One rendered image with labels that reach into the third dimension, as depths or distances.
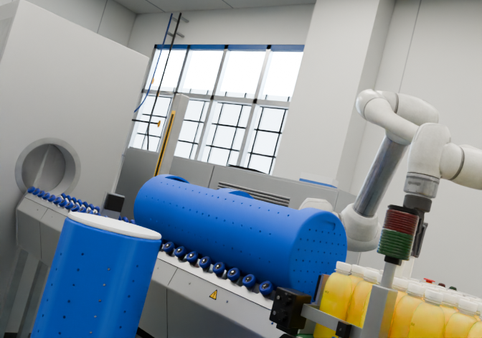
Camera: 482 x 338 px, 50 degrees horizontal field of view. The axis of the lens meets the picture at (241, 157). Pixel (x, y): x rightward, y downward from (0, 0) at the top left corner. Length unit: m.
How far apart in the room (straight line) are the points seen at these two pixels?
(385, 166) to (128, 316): 1.18
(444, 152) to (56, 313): 1.13
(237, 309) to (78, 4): 5.83
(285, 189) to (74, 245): 2.23
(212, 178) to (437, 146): 2.62
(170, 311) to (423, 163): 1.01
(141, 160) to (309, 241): 3.12
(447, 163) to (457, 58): 3.24
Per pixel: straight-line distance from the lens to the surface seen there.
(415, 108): 2.05
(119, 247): 1.44
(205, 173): 3.98
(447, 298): 1.33
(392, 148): 2.12
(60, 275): 1.51
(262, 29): 5.86
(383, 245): 1.05
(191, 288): 1.81
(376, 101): 1.93
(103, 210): 2.57
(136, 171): 4.55
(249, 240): 1.62
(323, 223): 1.60
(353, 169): 4.71
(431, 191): 1.50
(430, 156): 1.50
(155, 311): 2.01
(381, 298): 1.06
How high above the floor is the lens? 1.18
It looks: 5 degrees up
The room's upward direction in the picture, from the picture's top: 15 degrees clockwise
